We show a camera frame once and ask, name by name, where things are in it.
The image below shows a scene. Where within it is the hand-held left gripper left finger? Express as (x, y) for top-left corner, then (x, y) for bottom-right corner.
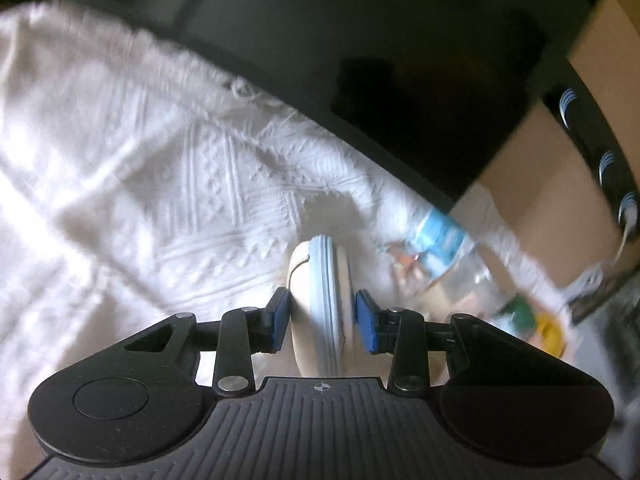
(122, 287), (292, 395)

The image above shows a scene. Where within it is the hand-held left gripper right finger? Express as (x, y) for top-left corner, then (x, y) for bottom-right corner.
(355, 291), (521, 395)

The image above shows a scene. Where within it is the cream round pouch blue zipper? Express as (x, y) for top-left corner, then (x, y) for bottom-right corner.
(286, 235), (357, 378)

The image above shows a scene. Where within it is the clear plastic bottle blue label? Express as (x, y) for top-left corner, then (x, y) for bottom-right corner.
(395, 207), (506, 316)

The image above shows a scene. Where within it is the white textured blanket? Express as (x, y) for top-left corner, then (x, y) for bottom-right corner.
(0, 0), (576, 480)

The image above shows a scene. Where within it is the black screen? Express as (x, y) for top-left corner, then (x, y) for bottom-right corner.
(30, 0), (603, 202)

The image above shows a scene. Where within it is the black band with white rings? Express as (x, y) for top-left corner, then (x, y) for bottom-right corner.
(542, 72), (640, 243)

